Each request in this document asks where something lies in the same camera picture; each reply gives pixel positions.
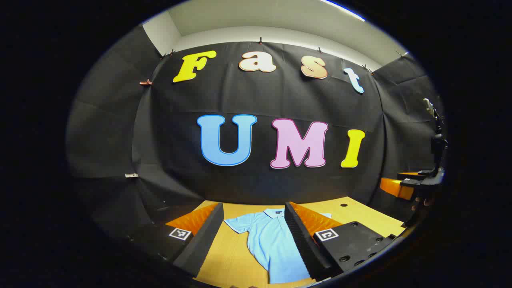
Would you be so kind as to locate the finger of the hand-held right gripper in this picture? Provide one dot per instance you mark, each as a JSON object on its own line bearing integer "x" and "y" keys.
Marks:
{"x": 396, "y": 188}

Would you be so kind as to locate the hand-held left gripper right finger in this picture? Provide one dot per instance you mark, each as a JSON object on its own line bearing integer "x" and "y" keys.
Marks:
{"x": 302, "y": 240}

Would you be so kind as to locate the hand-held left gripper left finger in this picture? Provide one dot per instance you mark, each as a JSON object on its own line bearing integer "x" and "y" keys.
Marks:
{"x": 202, "y": 240}

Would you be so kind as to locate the light blue T-shirt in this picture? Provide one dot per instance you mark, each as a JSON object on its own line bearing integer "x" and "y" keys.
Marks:
{"x": 272, "y": 244}

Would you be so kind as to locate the black backdrop cloth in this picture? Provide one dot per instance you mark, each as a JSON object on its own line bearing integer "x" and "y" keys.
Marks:
{"x": 260, "y": 184}

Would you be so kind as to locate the orange spring clamp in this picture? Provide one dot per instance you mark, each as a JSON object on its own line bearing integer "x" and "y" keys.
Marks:
{"x": 146, "y": 82}

